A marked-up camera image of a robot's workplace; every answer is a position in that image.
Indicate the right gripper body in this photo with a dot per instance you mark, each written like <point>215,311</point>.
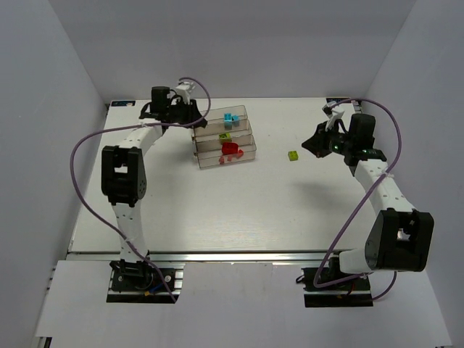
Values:
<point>323,141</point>

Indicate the blue corner label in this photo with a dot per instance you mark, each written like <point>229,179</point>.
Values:
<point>337,100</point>
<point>123,103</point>

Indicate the aluminium table rail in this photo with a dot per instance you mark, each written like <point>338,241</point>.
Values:
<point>246,256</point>

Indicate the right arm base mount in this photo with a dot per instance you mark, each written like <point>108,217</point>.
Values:
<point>353,293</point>

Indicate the clear bin back row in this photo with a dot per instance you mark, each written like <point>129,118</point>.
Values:
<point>215,116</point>

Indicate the clear bin second row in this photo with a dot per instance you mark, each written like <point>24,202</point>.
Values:
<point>217,143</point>

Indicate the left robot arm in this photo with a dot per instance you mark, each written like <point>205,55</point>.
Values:
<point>123,173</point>

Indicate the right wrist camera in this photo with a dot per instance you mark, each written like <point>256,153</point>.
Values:
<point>334,113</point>

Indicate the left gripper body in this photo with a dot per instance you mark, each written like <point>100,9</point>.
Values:
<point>191,112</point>

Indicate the clear bin third row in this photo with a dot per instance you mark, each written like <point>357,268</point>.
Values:
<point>218,126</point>

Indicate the green square lego brick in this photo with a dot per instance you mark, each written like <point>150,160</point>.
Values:
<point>293,156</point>

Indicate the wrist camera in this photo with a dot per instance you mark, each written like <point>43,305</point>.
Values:
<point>334,113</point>
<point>184,90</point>

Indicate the red rounded lego brick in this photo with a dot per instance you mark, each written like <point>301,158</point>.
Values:
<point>230,148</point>

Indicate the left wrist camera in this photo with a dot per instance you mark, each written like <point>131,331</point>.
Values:
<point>184,90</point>

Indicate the right blue corner label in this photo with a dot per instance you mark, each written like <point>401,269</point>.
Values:
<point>337,100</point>

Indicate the green rounded lego brick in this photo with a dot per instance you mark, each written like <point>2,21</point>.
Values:
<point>224,137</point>

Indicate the left blue corner label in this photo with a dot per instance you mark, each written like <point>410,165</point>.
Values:
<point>123,103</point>

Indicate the blue rounded lego brick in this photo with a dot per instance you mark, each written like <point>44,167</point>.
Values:
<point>228,120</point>

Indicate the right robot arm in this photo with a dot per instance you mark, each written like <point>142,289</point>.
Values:
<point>400,238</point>

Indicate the clear bin nearest front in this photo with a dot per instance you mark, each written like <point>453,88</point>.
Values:
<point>211,159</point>

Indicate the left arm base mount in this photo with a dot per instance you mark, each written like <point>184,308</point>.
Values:
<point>140,283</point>

